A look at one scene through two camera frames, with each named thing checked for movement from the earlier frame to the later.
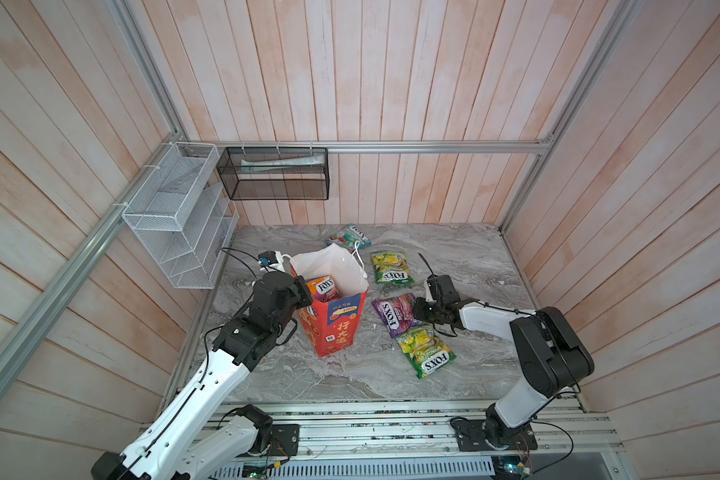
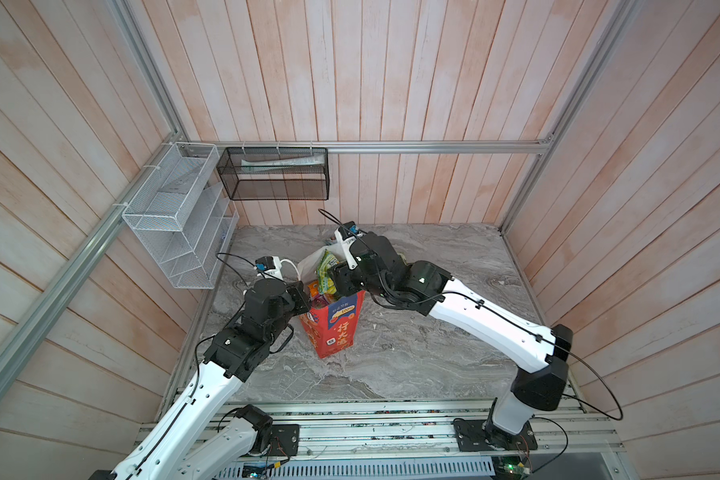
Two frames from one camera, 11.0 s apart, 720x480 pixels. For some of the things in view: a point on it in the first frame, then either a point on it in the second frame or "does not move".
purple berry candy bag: [397, 314] -> [314, 288]
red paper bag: [338, 284] does not move
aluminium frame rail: [488, 146] does not move
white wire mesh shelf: [183, 217] does not move
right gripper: [419, 301] -> [342, 278]
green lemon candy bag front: [425, 352] -> [326, 284]
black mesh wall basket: [275, 173] does not move
